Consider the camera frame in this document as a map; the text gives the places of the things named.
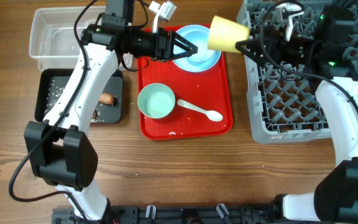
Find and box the light blue bowl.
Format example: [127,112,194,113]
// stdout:
[185,30,215,66]

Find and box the light blue plate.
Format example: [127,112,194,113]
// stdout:
[173,25,221,73]

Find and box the yellow plastic cup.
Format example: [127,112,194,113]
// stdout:
[208,16,250,53]

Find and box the mint green bowl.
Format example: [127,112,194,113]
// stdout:
[137,83,176,119]

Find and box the white plastic spoon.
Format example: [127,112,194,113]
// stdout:
[177,99,223,122]

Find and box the brown food lump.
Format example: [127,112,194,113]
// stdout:
[91,110,98,122]

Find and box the white rice pile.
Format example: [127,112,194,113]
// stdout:
[44,77,68,116]

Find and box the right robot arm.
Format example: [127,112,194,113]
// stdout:
[282,6,358,223]

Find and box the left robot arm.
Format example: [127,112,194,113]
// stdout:
[24,1,198,223]

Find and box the grey dishwasher rack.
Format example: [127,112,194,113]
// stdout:
[245,1,358,144]

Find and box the black waste tray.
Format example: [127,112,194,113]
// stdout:
[34,68,124,124]

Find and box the red plastic tray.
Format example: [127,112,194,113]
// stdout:
[137,54,234,141]

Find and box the clear plastic storage box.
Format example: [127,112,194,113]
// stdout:
[29,5,134,72]

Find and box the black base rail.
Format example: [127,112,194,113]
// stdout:
[51,203,328,224]

